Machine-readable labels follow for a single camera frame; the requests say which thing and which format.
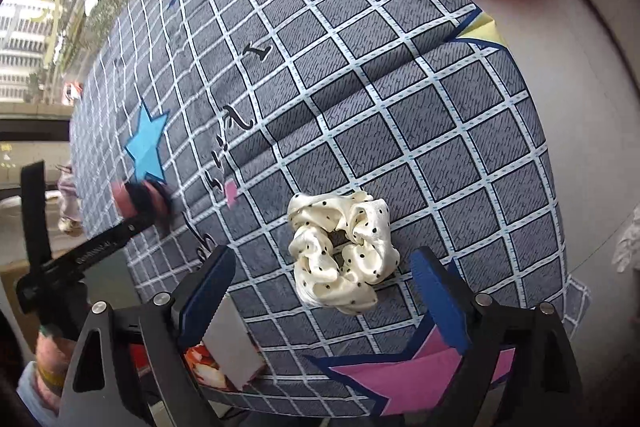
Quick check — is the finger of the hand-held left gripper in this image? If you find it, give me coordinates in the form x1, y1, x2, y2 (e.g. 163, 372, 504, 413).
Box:
29, 206, 157, 281
19, 160, 52, 271

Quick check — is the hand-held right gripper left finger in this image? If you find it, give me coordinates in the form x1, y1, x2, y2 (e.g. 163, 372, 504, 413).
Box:
60, 244, 238, 427

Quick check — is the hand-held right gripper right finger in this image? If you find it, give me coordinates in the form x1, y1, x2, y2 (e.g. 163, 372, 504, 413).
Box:
410, 245, 584, 427

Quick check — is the pink black scrunchie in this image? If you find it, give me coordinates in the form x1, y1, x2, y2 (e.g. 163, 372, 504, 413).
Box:
112, 179, 174, 229

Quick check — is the cream polka dot scrunchie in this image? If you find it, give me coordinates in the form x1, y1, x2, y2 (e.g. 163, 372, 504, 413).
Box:
287, 189, 399, 317

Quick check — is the pale pink hanging cloth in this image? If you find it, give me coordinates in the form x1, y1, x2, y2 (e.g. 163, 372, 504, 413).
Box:
57, 162, 84, 236

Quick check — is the grey checked star blanket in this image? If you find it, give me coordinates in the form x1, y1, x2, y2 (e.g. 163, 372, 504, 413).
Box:
69, 0, 592, 419

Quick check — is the white lace cloth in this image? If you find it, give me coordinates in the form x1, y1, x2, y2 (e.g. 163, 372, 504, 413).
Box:
614, 211, 640, 274

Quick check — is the black window frame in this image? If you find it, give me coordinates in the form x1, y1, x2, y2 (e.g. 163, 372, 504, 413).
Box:
0, 109, 72, 198

